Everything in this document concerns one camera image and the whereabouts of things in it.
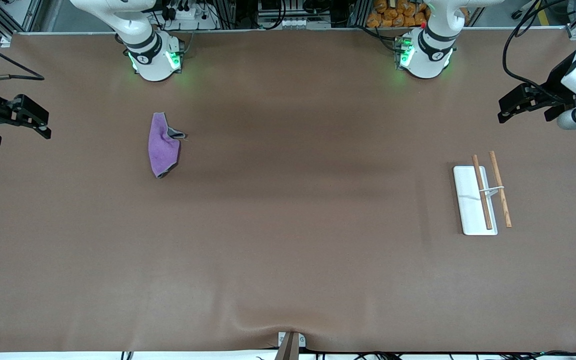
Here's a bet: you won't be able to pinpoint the purple towel with grey back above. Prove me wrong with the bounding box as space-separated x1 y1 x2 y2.
148 112 188 179

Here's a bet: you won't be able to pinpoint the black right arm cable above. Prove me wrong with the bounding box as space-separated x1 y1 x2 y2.
0 27 45 84

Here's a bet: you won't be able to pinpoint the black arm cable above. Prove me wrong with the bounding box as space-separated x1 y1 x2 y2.
0 27 45 84
502 0 571 100

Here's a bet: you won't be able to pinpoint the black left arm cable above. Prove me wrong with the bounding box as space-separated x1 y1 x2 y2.
502 0 571 100

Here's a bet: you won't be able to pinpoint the white rack with wooden rods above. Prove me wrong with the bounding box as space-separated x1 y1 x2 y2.
453 150 513 236

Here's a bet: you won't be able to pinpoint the orange snack bags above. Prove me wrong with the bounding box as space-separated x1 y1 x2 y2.
366 0 431 29

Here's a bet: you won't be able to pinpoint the white power strip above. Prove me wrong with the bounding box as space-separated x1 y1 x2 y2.
160 0 219 31
275 17 332 30

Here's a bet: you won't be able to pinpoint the grey table clamp bracket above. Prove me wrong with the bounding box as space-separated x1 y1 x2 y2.
274 331 307 360

